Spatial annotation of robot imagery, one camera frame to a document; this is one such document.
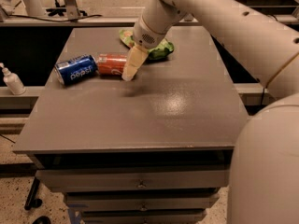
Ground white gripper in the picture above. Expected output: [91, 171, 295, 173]
[121, 14, 170, 81]

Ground red coke can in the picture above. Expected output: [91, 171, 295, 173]
[97, 53, 126, 76]

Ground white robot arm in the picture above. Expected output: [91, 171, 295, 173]
[122, 0, 299, 224]

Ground blue pepsi can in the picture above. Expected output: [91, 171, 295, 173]
[54, 55, 97, 86]

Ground green chip bag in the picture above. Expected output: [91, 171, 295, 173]
[119, 29, 175, 61]

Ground grey drawer cabinet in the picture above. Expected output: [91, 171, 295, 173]
[12, 26, 250, 224]

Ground white pump bottle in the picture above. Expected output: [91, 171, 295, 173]
[0, 63, 26, 95]

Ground top grey drawer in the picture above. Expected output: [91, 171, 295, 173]
[36, 165, 229, 192]

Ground grey drawer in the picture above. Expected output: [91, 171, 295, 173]
[64, 189, 220, 212]
[81, 209, 206, 224]
[36, 165, 229, 192]

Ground middle grey drawer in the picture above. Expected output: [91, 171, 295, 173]
[64, 189, 220, 212]

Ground bottom grey drawer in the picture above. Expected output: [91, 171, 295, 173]
[81, 209, 206, 224]

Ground grey metal post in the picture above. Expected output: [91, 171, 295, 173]
[64, 0, 80, 20]

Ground black cable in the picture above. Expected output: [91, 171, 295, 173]
[11, 13, 104, 23]

